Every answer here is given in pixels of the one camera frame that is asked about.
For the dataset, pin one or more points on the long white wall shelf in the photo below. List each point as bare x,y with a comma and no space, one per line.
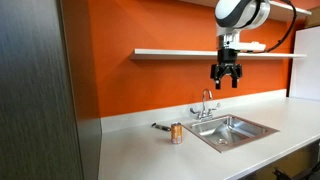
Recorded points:
166,54

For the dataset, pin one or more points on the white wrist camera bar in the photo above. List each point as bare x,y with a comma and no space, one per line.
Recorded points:
253,46

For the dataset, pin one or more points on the brown under-counter cabinet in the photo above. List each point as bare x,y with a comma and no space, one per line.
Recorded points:
293,163

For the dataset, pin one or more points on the stainless steel sink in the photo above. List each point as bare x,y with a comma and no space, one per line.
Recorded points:
233,133

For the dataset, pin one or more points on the dark wood cabinet panel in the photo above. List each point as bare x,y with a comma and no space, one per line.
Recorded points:
33,100

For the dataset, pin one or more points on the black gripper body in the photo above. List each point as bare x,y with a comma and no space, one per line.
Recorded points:
227,58

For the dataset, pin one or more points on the white backsplash strip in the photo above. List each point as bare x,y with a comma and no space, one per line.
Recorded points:
133,121

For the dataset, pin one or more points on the white shelf under ceiling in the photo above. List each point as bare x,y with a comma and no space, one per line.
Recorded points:
280,11

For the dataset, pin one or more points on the chrome faucet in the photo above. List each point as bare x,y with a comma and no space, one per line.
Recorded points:
204,115

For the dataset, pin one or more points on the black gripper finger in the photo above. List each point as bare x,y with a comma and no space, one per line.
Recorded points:
236,75
217,75

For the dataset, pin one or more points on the white board panel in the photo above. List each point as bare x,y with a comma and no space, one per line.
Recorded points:
306,66

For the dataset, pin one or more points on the black marker pen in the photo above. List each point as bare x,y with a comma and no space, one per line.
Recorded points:
161,127

